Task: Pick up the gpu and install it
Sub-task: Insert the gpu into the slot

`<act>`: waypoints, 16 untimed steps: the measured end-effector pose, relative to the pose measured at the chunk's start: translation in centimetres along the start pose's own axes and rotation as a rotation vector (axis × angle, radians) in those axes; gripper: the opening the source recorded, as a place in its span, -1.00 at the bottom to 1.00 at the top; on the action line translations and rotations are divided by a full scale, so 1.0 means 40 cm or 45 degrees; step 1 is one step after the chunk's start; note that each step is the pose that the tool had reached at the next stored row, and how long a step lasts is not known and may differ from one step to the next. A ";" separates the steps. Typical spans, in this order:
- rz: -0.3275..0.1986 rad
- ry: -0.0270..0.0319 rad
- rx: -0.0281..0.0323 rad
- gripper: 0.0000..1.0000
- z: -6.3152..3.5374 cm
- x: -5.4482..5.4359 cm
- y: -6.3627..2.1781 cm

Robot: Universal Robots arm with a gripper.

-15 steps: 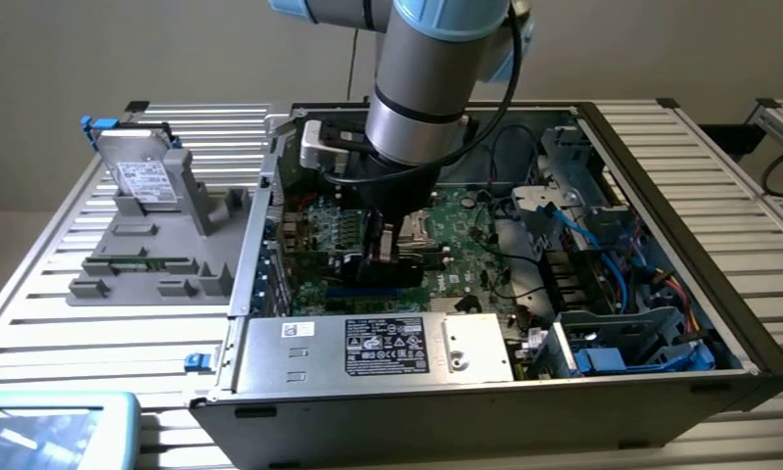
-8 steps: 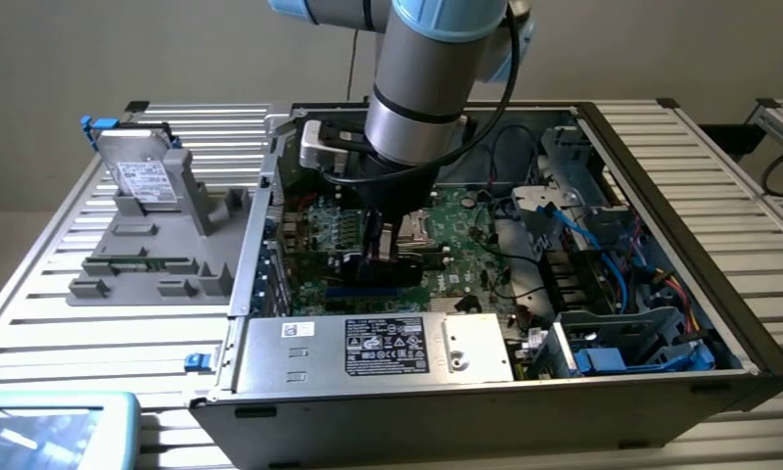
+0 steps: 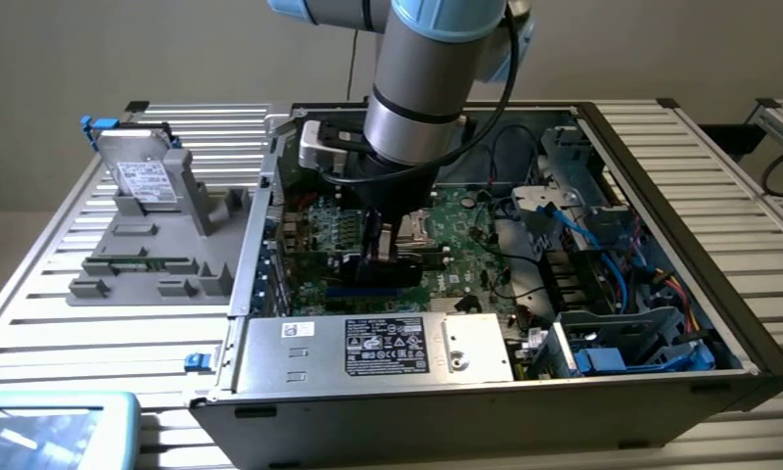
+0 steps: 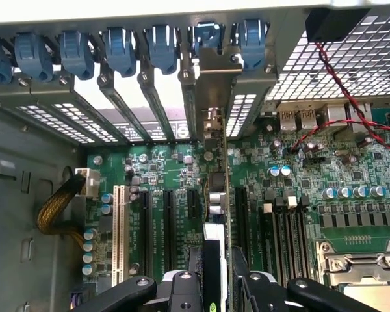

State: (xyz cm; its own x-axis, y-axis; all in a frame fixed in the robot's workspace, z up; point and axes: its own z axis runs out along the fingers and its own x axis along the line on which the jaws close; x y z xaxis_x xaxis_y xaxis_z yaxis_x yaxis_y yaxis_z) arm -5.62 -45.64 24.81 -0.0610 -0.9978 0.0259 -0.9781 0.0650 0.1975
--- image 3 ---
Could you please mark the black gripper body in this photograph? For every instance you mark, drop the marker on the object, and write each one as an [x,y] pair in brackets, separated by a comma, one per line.
[397,188]

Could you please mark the black graphics card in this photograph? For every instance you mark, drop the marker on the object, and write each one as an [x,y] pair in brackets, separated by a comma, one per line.
[385,275]

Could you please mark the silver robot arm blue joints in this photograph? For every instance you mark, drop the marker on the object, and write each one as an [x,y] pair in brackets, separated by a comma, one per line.
[417,73]

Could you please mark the CPU socket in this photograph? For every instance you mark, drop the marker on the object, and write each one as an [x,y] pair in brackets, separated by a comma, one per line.
[428,230]

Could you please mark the green motherboard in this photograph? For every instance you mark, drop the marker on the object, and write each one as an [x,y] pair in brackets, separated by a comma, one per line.
[463,230]

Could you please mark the silver power supply unit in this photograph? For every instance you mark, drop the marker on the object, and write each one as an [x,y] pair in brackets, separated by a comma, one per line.
[365,350]

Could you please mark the metal disk bay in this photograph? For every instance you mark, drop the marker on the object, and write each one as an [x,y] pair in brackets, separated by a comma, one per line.
[565,161]

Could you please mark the grey parts rack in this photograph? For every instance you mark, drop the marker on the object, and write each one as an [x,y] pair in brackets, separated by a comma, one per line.
[162,240]

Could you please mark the green RAM stick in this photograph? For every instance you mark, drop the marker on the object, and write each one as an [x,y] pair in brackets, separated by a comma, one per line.
[137,264]

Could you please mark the blue case latch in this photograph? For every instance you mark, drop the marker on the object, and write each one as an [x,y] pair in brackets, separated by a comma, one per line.
[197,361]

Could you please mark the silver hard disk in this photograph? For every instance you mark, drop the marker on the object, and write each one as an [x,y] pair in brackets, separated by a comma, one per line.
[140,169]

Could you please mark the black open PC case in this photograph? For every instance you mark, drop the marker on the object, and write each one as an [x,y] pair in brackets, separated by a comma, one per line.
[470,421]

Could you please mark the blue plastic disk tray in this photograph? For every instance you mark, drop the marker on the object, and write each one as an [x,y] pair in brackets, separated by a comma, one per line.
[603,362]

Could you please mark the blue disk caddy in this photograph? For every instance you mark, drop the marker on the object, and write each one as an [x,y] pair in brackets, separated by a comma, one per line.
[94,129]

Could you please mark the teal teach pendant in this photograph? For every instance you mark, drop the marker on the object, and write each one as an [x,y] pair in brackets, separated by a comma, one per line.
[58,431]

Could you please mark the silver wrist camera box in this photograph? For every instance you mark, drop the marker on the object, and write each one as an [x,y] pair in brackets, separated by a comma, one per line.
[320,142]

